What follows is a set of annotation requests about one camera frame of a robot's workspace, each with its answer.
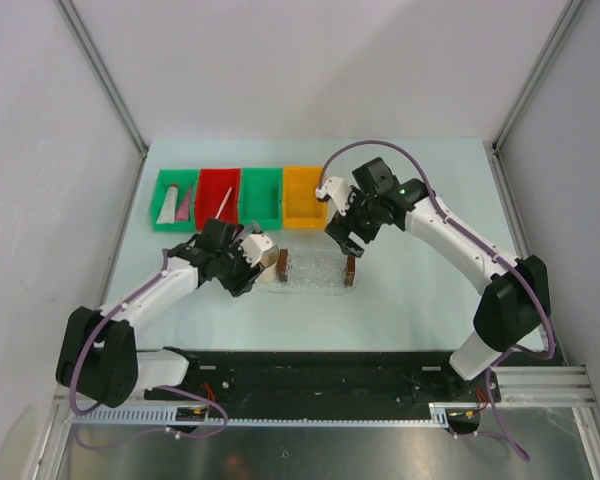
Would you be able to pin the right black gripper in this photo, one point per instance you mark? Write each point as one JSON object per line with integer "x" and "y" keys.
{"x": 340, "y": 228}

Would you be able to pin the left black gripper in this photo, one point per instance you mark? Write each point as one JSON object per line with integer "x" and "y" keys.
{"x": 244, "y": 282}

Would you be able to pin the cream enamel mug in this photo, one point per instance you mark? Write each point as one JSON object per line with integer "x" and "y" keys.
{"x": 270, "y": 265}

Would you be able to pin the clear holder with brown ends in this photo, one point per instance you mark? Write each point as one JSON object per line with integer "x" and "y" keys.
{"x": 316, "y": 268}

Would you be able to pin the white toothpaste tube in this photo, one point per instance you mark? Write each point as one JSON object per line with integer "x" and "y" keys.
{"x": 169, "y": 206}

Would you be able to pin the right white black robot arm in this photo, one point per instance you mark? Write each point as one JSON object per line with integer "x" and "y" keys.
{"x": 514, "y": 292}

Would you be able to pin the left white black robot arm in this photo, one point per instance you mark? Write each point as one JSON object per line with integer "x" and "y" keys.
{"x": 99, "y": 358}

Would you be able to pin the clear oval glass tray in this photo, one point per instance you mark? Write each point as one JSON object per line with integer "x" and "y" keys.
{"x": 279, "y": 288}

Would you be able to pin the white pink toothbrush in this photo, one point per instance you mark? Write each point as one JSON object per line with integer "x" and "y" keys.
{"x": 223, "y": 203}

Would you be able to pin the pink toothpaste tube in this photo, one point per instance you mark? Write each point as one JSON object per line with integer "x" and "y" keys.
{"x": 183, "y": 212}

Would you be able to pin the yellow plastic bin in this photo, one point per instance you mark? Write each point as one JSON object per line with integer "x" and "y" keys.
{"x": 300, "y": 208}

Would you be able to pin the green plastic bin middle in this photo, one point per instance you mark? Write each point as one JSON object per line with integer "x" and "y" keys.
{"x": 260, "y": 199}

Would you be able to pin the green plastic bin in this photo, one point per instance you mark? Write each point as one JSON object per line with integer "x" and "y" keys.
{"x": 183, "y": 178}
{"x": 260, "y": 199}

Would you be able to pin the red plastic bin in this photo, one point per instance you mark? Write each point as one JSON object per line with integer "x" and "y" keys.
{"x": 212, "y": 186}

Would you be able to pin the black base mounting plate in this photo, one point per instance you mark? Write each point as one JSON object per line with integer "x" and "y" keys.
{"x": 327, "y": 382}

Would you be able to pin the green plastic bin left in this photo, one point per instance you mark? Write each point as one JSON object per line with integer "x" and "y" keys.
{"x": 183, "y": 178}

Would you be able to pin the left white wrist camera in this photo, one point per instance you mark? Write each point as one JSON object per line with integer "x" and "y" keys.
{"x": 253, "y": 243}

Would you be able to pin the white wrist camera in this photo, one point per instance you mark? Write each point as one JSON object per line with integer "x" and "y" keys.
{"x": 336, "y": 190}
{"x": 253, "y": 243}

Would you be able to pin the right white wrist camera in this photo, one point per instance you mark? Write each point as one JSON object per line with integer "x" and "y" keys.
{"x": 336, "y": 190}

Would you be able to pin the white slotted cable duct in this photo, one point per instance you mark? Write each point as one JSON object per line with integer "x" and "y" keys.
{"x": 427, "y": 415}

